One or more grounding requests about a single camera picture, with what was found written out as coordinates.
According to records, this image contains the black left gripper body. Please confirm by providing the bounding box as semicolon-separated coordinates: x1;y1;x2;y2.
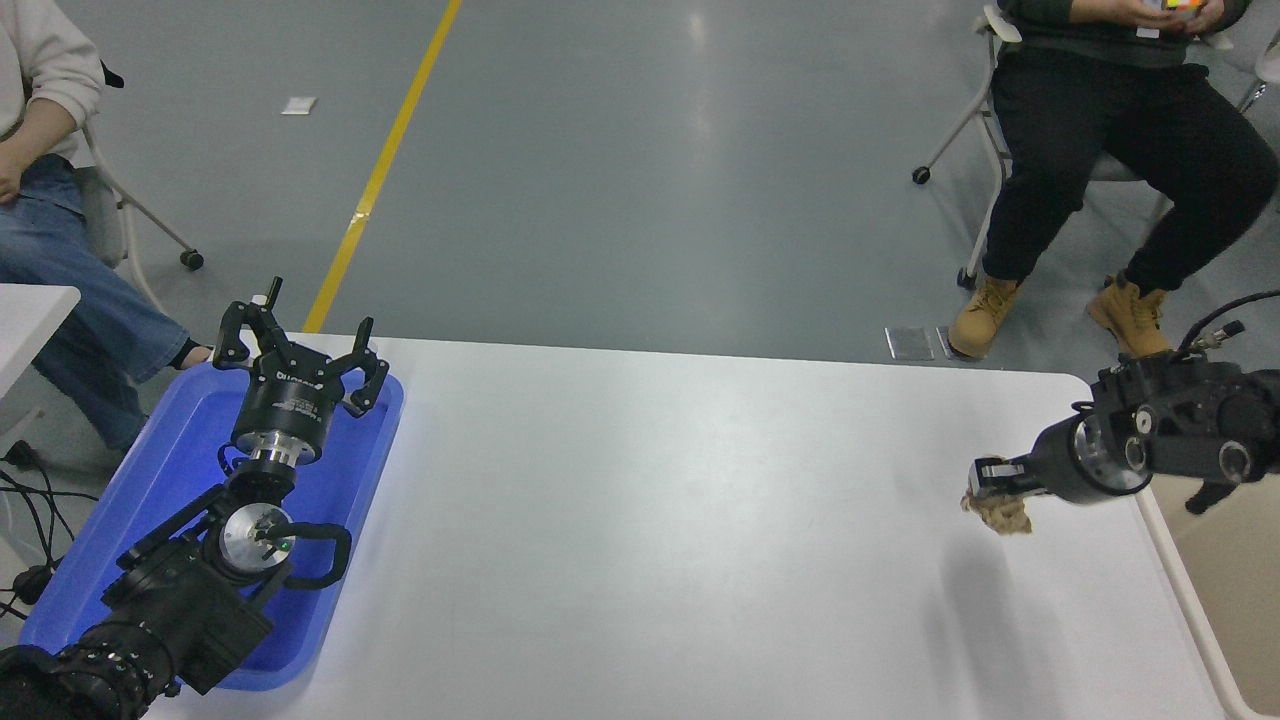
232;350;346;456

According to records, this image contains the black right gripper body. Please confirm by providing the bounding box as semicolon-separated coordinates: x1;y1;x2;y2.
1030;416;1138;507

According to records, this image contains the tan paper ball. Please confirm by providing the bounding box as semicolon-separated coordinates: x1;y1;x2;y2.
962;485;1034;536

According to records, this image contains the person's right hand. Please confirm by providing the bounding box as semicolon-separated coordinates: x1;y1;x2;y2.
1088;0;1169;26

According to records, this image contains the blue plastic tray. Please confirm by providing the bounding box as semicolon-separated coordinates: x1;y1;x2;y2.
18;362;405;693

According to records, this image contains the person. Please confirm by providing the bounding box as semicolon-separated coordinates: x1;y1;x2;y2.
947;0;1280;361
0;0;216;451

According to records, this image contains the white wheeled chair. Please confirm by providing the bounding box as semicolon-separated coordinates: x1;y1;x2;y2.
76;62;206;313
912;5;1280;291

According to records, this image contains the large pale bin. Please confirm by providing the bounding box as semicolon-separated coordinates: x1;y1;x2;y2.
1135;470;1280;720

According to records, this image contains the small white table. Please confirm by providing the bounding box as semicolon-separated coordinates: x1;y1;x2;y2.
0;284;81;441

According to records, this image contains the thin black cable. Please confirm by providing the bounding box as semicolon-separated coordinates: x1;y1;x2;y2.
0;470;101;501

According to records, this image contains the black plug with cable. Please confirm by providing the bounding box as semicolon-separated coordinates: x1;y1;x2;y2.
0;440;76;571

